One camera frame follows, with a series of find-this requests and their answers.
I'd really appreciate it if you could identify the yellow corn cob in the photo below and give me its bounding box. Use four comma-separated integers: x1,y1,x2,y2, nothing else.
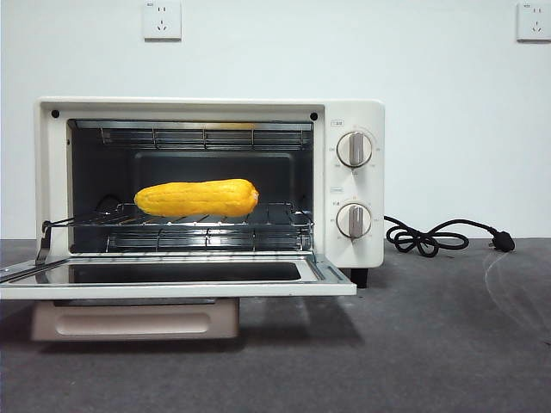
133,178,261,218

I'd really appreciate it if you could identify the oven door with glass window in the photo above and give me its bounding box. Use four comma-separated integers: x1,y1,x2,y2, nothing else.
0,252,358,343

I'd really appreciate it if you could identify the cream oven knob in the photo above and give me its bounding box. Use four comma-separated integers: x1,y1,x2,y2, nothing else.
336,203,373,240
336,132,374,169

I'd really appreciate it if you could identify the cream Toshiba toaster oven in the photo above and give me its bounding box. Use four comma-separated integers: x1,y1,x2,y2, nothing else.
0,96,387,343

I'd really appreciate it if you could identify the metal heater guard grille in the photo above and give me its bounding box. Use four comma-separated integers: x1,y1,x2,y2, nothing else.
100,126,313,151
105,231,312,254

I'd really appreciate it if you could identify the metal wire oven rack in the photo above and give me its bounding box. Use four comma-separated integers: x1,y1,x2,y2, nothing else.
41,201,314,237

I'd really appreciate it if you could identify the white wall socket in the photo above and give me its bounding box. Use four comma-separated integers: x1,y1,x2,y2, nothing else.
143,1,183,42
516,2,551,43

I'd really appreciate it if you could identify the black power cable with plug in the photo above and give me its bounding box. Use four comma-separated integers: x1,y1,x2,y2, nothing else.
382,214,516,255

